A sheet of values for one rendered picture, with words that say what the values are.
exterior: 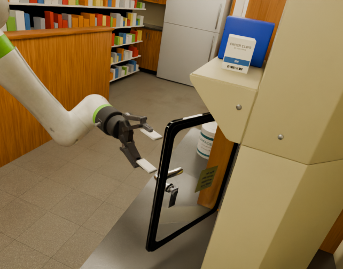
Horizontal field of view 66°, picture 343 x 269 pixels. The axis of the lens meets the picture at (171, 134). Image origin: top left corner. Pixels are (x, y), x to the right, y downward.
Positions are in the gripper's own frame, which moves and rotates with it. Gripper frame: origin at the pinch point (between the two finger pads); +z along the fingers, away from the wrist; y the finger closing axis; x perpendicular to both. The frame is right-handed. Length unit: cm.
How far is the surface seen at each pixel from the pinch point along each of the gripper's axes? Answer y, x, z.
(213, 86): 29.6, -10.7, 24.0
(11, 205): -120, -14, -135
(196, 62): -67, 368, -307
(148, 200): -26.1, 6.9, -5.5
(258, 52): 33.9, 8.3, 19.6
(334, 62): 37, -4, 38
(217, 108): 26.0, -10.0, 25.4
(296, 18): 41, -7, 32
